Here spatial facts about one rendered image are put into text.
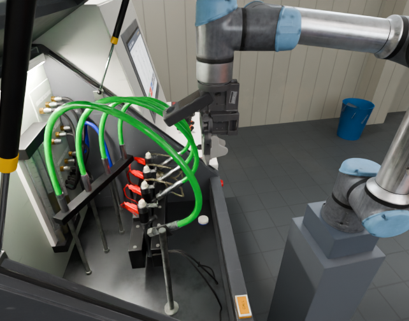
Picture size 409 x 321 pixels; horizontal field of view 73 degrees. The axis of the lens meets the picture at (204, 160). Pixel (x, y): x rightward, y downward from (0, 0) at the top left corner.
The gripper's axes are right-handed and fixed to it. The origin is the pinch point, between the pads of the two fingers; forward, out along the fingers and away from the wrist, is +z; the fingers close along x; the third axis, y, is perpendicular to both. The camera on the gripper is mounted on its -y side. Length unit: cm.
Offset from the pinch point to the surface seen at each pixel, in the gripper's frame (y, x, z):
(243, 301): 7.2, -21.5, 27.2
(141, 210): -17.0, -1.6, 13.8
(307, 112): 163, 267, 111
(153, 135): -10.4, -12.7, -14.4
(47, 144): -34.6, -1.9, -7.8
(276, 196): 76, 122, 123
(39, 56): -42, 24, -20
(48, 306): -24.4, -35.2, -1.6
